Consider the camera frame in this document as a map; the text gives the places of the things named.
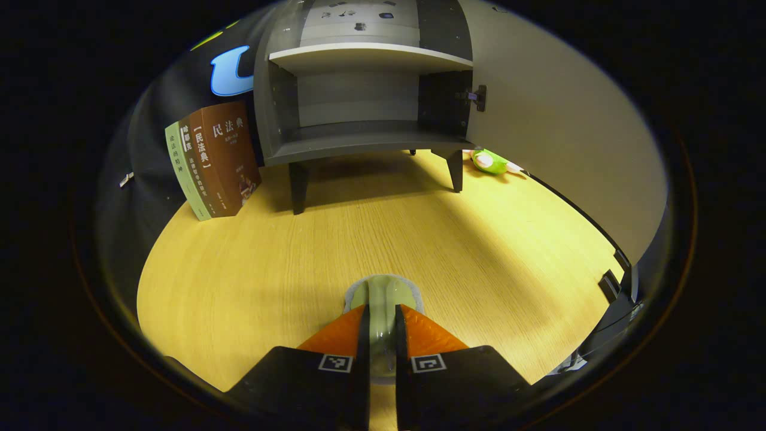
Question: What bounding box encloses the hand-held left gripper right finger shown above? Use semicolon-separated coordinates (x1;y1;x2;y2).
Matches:
394;303;534;431

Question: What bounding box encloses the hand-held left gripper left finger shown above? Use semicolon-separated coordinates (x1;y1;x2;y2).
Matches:
229;304;370;431

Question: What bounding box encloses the beige cabinet door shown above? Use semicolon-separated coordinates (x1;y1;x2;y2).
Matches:
458;0;670;303

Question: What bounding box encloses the dark grey cabinet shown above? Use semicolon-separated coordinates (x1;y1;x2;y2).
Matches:
254;0;487;216

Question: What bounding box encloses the black door hinge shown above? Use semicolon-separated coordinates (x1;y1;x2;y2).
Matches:
457;83;488;114

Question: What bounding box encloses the green plush toy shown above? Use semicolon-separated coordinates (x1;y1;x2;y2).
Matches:
464;148;531;178

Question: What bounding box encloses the dark brown book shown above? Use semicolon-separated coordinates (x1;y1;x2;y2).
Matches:
179;111;226;220

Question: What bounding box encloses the light green book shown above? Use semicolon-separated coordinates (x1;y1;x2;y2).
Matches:
164;121;211;221

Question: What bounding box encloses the black backdrop cloth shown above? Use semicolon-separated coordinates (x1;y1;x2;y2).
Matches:
99;18;267;252

